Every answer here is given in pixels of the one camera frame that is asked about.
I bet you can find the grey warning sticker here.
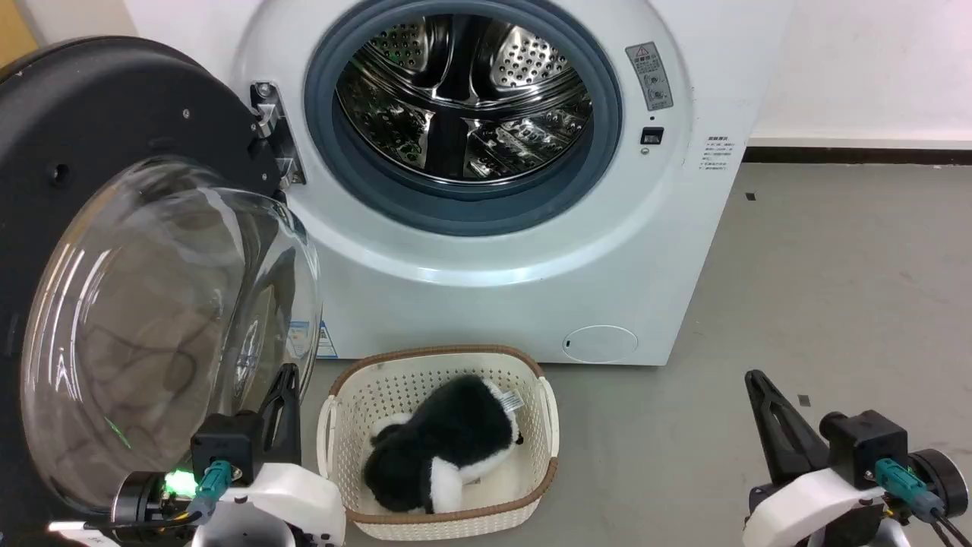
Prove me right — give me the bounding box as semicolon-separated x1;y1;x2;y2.
625;42;674;112

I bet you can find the black wall baseboard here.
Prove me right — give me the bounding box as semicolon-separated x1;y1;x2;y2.
741;146;972;166

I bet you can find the blue white energy sticker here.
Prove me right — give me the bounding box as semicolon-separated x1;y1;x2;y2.
287;320;339;360

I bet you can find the black and white plush toy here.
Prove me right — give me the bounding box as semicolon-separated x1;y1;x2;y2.
363;374;525;514

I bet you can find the stainless steel perforated drum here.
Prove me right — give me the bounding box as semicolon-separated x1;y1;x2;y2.
335;13;594;184

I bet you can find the round white filter cover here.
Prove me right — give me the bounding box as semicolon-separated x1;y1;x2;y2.
563;325;639;364

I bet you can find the left teal connector black cable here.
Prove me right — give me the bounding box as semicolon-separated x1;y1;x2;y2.
82;459;233;530

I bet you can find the white front-load washing machine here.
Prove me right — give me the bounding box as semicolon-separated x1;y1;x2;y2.
124;0;795;367

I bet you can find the right teal connector black cable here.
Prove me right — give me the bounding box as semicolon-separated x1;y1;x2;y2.
873;457;972;547

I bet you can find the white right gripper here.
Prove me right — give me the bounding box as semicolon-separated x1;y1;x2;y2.
742;369;912;547

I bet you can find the black washer door with glass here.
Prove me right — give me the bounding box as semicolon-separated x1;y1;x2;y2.
0;36;306;547

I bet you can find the clear glass door bowl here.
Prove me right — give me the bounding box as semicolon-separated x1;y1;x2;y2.
20;157;323;513

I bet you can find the metal door hinge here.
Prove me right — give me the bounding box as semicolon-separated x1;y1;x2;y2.
251;81;307;188

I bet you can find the cream perforated laundry basket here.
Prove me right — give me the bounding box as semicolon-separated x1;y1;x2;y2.
317;345;560;541

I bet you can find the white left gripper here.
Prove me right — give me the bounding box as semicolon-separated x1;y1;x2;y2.
190;363;347;547

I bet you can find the teal connector black cable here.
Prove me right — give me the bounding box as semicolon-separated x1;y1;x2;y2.
873;457;972;547
82;459;233;530

